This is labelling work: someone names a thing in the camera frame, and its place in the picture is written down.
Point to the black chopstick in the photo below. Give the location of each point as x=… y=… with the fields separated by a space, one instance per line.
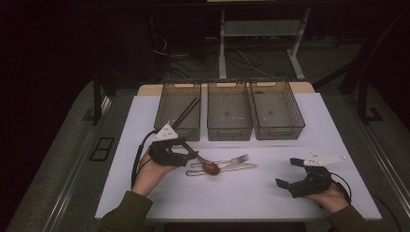
x=188 y=113
x=185 y=110

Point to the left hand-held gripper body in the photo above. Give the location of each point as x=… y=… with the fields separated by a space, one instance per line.
x=162 y=154

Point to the smoky clear plastic bin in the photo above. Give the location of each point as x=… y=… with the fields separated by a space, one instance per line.
x=229 y=111
x=178 y=111
x=277 y=111

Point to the brown wooden spoon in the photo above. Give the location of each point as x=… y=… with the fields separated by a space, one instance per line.
x=211 y=167

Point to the silver metal fork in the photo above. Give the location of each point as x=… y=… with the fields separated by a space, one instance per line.
x=240 y=159

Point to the person's left hand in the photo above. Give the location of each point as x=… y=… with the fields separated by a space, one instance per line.
x=148 y=177

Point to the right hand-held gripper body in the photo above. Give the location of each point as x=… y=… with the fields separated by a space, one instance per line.
x=314 y=183

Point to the white metal desk frame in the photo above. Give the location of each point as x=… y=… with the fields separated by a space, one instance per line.
x=222 y=48

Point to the silver knife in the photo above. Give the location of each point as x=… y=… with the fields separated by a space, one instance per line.
x=238 y=167

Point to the person's right hand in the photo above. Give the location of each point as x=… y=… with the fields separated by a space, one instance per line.
x=332 y=200

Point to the black metal stand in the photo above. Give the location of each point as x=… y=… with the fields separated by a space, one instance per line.
x=96 y=96
x=362 y=96

